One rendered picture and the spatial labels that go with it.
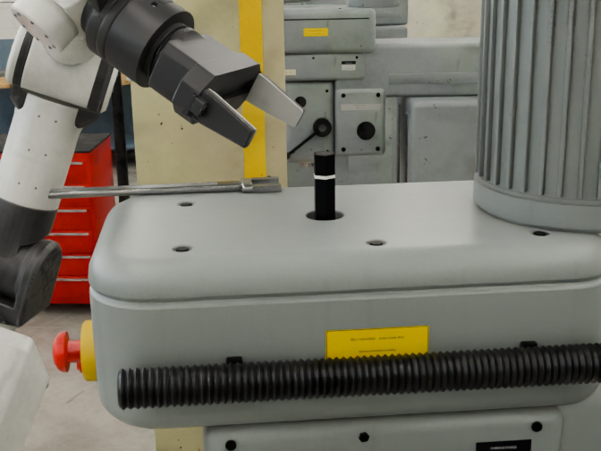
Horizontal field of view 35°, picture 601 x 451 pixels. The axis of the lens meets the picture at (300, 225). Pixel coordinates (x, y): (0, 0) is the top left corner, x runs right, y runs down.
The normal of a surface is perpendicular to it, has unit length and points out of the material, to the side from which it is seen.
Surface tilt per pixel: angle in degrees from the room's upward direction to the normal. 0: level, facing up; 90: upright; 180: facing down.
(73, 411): 0
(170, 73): 90
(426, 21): 90
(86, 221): 90
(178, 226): 0
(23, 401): 85
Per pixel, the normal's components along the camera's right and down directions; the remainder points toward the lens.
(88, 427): -0.02, -0.96
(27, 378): 0.87, 0.04
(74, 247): -0.05, 0.29
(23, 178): 0.16, 0.25
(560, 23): -0.52, 0.26
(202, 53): 0.44, -0.77
